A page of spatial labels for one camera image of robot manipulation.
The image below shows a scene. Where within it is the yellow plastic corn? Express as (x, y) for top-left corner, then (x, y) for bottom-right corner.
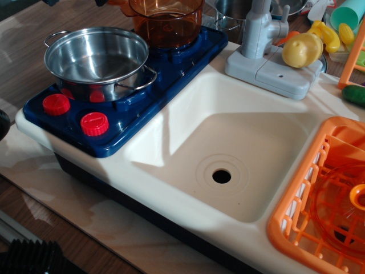
(338, 23), (355, 45)

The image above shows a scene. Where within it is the grey toy faucet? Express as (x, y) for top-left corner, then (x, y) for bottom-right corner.
(225, 1), (322, 100)

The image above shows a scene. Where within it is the steel bowl at back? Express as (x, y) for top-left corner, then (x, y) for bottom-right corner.
(271, 0), (307, 22)

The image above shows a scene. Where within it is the small steel pot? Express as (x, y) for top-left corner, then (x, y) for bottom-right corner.
(208, 0), (252, 31)

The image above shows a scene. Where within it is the yellow plastic banana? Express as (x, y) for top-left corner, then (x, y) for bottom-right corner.
(308, 21), (340, 53)

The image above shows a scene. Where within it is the green plastic cucumber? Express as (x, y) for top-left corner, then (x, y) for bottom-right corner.
(342, 84), (365, 105)

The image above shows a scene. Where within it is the transparent amber plastic pot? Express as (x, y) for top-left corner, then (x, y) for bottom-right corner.
(108, 0), (205, 48)

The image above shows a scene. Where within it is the orange plastic rack behind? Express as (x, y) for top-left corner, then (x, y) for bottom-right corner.
(338, 20), (364, 89)

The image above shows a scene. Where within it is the left red stove knob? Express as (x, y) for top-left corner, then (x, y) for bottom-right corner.
(42, 94), (71, 116)

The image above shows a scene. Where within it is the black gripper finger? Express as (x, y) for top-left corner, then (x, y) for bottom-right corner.
(42, 0), (59, 6)
(95, 0), (108, 6)

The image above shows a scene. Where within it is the black ribbed robot base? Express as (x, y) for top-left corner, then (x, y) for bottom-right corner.
(1, 240), (85, 273)

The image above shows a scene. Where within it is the blue toy stove top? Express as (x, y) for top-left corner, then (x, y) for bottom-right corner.
(23, 27), (228, 158)

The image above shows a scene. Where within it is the cream toy sink unit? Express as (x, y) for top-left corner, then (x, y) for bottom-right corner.
(15, 43), (364, 273)

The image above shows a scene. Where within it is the stainless steel two-handled pan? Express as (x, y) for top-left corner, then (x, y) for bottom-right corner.
(44, 27), (158, 103)

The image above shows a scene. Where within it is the orange dish drying rack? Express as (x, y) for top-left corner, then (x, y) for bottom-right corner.
(267, 117), (364, 273)

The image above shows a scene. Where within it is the transparent orange pot lid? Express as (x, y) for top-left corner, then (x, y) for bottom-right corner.
(310, 163), (364, 259)

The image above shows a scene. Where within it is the right red stove knob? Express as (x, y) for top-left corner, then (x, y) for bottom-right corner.
(80, 112), (110, 136)

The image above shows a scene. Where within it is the black round knob left edge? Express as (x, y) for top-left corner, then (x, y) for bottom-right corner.
(0, 110), (11, 140)

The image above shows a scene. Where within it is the teal plastic cup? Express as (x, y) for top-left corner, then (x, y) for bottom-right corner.
(330, 0), (364, 31)

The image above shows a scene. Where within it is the yellow plastic potato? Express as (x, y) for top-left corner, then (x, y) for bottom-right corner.
(282, 33), (323, 68)

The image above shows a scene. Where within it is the red stove knob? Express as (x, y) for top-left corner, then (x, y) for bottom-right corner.
(80, 112), (110, 136)
(42, 94), (71, 116)

